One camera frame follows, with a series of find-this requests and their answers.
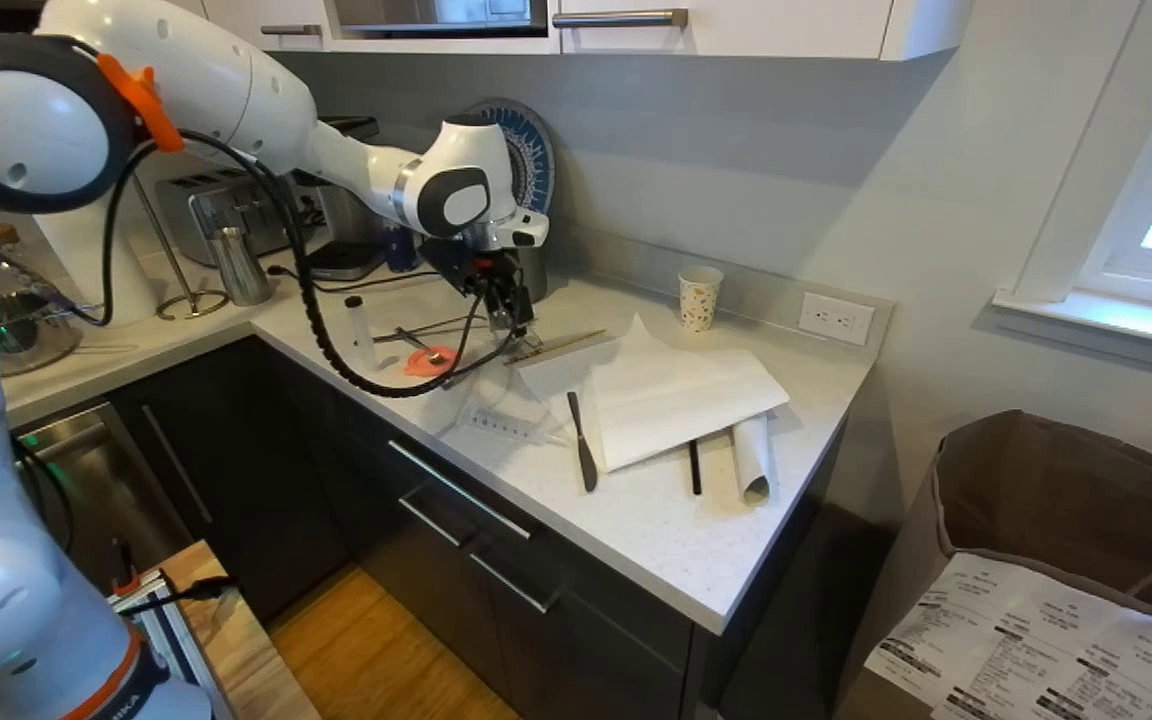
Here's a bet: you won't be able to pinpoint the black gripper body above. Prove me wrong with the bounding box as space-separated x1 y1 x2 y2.
419 238 534 314

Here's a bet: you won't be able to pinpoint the silver butter knife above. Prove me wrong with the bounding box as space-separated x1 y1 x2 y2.
564 390 601 493

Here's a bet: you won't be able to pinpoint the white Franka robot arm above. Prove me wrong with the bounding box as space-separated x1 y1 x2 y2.
0 0 549 720

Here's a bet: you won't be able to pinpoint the orange silicone lid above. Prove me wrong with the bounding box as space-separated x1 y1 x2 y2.
404 346 462 380

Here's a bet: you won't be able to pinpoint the blue patterned decorative plate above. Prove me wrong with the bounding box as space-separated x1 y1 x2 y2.
469 101 555 211

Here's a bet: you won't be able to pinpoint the white paper towel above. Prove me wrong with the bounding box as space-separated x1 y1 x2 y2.
580 321 788 473

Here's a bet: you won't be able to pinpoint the patterned paper cup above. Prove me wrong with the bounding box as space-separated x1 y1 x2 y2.
675 265 724 333

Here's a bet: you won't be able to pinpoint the white upper cabinet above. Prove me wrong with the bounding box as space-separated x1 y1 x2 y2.
180 0 971 62

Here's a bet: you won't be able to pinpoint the rolled white paper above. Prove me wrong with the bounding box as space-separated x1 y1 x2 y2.
732 414 773 500

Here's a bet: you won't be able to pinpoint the dark lower cabinet drawers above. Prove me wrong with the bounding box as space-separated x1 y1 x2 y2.
110 333 850 720

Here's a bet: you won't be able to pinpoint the silver toaster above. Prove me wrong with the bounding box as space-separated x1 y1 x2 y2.
158 166 287 268

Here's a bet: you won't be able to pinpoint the stainless steel microwave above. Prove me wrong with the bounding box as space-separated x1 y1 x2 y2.
331 0 549 36

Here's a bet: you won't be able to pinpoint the brown paper bag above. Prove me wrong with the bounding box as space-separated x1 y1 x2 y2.
834 412 1152 720

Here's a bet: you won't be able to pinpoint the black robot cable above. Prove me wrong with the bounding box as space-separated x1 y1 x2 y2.
91 129 530 399

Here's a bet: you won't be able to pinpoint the white wall outlet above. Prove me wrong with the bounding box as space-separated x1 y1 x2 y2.
799 291 874 342

